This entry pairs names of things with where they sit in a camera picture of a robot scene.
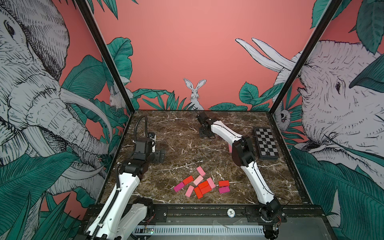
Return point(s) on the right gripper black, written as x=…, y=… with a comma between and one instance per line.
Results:
x=201, y=133

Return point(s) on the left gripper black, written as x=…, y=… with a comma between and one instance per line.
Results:
x=159, y=156

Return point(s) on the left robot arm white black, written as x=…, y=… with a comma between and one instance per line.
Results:
x=112, y=223

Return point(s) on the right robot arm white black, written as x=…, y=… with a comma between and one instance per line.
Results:
x=243, y=155

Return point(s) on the pink block top pair left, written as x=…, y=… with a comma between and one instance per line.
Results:
x=201, y=171

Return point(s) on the light pink block middle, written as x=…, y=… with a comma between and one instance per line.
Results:
x=198, y=180

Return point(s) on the magenta block far left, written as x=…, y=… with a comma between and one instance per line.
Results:
x=179, y=186

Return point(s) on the magenta block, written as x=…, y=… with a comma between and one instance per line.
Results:
x=179, y=186
x=223, y=190

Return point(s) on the red block upper left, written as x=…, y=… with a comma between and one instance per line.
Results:
x=188, y=180

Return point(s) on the pink block beside red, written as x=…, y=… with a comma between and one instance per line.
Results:
x=211, y=183

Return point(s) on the red block right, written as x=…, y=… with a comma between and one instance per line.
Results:
x=224, y=184

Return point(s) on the red block large center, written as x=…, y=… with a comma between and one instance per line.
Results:
x=204, y=187

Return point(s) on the pink block lower left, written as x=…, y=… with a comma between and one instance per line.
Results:
x=189, y=191

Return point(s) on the red block bottom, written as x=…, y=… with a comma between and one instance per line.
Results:
x=198, y=192

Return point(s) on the magenta block lower right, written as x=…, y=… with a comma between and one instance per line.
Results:
x=223, y=190

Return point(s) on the black white checkerboard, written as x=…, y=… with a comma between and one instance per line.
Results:
x=265, y=143

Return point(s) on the black front rail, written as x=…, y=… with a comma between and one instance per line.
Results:
x=160, y=213

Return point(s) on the black right frame post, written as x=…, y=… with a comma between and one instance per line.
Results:
x=324, y=21

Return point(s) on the black frame post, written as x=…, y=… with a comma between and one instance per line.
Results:
x=85, y=10
x=324, y=21

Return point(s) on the white slotted cable duct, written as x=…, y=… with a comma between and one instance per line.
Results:
x=205, y=230

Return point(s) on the black left frame post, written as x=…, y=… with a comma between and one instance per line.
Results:
x=85, y=10

